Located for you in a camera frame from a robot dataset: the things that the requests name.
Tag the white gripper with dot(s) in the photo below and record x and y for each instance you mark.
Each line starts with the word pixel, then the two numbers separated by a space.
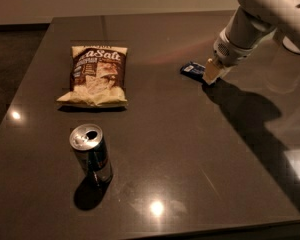
pixel 227 54

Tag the blue rxbar blueberry bar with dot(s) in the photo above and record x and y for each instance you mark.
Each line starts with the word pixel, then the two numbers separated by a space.
pixel 193 70

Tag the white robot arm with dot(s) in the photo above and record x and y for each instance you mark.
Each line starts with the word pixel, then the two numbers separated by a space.
pixel 252 21

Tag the red bull can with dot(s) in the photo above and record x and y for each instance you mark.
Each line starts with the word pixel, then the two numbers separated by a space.
pixel 88 143

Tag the sea salt chips bag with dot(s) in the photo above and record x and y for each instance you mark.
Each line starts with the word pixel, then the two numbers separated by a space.
pixel 97 77

